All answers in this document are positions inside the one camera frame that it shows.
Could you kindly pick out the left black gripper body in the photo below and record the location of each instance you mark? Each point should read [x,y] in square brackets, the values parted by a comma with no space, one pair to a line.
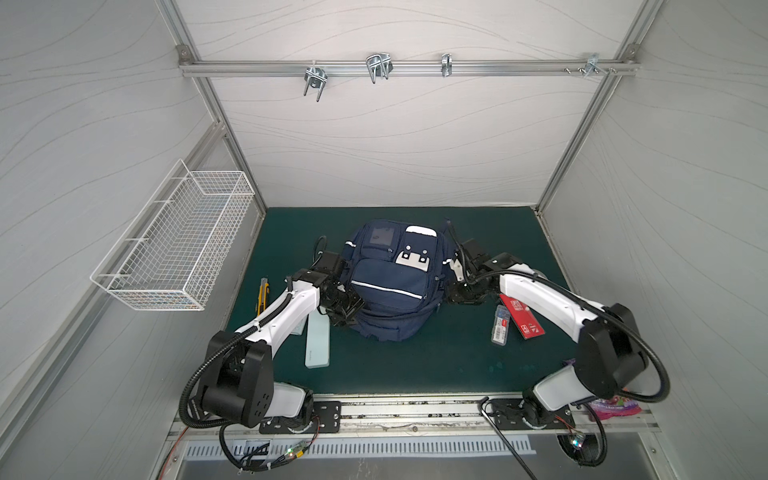
[342,304]

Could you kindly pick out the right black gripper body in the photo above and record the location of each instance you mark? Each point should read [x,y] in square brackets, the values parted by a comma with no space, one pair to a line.
[460,288]

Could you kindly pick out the navy blue student backpack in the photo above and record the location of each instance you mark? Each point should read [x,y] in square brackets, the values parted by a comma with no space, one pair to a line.
[400,271]

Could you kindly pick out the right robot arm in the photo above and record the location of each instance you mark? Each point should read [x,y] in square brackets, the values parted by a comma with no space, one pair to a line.
[610,359]

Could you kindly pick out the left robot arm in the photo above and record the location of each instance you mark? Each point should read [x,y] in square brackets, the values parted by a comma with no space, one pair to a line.
[235,383]

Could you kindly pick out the mint green pencil case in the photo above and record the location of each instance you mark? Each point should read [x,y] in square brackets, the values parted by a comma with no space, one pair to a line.
[317,352]

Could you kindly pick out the clear pen case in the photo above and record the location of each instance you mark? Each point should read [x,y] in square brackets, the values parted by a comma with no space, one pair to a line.
[501,325]

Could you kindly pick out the green mat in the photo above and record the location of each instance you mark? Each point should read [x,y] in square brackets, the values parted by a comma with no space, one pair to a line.
[453,352]

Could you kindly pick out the red flat box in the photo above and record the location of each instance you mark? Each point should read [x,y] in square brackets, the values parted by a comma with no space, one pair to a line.
[523,318]

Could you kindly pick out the yellow utility knife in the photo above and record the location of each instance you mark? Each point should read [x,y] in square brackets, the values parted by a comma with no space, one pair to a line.
[263,296]

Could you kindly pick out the pink snack pouch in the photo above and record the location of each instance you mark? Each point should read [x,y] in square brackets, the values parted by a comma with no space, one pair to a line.
[604,409]

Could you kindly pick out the left metal hook clamp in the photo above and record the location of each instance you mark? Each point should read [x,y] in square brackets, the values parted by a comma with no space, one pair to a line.
[315,79]

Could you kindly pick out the metal hook clamp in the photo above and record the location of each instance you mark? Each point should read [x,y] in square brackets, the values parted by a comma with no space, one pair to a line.
[315,79]
[591,67]
[379,66]

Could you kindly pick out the middle metal hook clamp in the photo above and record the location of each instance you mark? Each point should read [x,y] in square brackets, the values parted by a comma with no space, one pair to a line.
[379,66]

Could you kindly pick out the right metal hook clamp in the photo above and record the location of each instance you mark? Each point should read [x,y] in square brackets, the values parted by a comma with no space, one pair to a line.
[591,67]

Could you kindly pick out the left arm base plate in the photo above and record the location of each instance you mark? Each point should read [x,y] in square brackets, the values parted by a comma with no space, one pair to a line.
[325,417]

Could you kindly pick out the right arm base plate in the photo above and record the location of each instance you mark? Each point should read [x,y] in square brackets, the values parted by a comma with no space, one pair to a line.
[528,414]

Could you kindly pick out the white wire basket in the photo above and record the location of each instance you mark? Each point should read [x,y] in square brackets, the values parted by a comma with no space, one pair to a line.
[170,255]

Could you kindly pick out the small metal ring clamp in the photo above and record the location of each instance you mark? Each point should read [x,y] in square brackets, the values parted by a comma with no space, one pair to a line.
[446,65]

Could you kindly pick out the aluminium top rail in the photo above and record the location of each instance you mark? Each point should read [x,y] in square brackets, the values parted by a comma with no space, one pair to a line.
[401,68]

